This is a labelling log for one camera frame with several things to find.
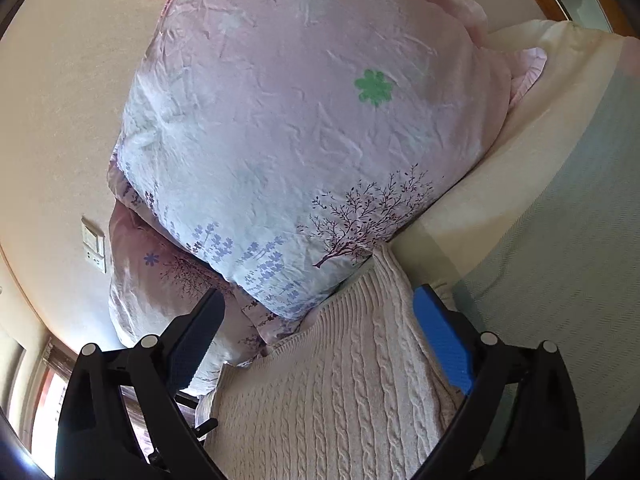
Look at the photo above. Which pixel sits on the wall switch and socket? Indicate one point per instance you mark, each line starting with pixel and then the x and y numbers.
pixel 93 241

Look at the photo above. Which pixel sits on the beige cable-knit sweater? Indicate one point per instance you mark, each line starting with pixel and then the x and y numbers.
pixel 357 395

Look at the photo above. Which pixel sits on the pink floral pillow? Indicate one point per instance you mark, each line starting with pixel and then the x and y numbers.
pixel 281 154
pixel 153 282

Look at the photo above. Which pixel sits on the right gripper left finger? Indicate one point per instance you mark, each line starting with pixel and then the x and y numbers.
pixel 121 416

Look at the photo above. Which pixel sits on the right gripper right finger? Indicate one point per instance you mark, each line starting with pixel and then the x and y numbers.
pixel 519 417

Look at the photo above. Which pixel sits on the grey pink checked bedsheet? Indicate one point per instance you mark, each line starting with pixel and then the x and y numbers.
pixel 540 241

